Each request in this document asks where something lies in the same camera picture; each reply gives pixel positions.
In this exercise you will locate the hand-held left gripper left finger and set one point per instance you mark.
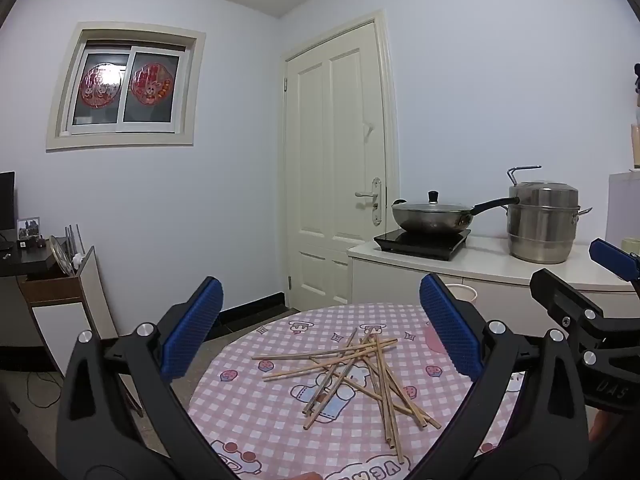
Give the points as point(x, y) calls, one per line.
point(192, 330)

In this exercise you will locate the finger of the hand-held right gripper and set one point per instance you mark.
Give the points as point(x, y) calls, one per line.
point(616, 260)
point(555, 295)

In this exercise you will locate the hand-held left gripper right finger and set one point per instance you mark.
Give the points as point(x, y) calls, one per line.
point(450, 335)

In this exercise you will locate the pink cup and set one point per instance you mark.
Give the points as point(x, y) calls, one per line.
point(462, 294)

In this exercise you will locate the bunch of wooden chopsticks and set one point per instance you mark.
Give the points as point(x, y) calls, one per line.
point(384, 385)

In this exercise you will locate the person's right forearm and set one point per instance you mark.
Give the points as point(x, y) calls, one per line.
point(602, 427)

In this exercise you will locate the pale yellow cup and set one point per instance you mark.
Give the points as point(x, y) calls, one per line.
point(631, 247)

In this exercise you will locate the white counter cabinet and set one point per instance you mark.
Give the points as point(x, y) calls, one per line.
point(500, 295)

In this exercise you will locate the steel steamer pot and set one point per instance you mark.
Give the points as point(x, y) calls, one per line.
point(542, 225)

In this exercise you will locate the black induction cooktop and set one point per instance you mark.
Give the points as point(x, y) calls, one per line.
point(420, 245)

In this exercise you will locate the pink checked tablecloth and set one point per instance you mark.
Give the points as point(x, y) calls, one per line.
point(280, 410)

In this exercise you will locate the glass wok lid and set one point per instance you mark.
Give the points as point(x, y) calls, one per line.
point(432, 195)

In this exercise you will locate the round metal plate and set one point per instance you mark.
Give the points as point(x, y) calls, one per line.
point(61, 255)

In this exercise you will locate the pile of dark clothes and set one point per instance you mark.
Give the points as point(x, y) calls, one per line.
point(637, 85)

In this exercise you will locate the dark desk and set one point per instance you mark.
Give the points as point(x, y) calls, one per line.
point(22, 260)

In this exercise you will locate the black monitor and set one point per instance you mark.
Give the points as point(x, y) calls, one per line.
point(6, 205)

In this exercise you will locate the cream panel door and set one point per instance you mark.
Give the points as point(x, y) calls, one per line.
point(330, 135)

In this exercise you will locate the red round window decal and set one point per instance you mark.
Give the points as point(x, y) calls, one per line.
point(101, 85)
point(150, 85)

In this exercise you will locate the cream framed window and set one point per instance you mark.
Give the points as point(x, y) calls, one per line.
point(65, 110)

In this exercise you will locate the small photo frame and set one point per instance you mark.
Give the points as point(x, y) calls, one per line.
point(27, 227)

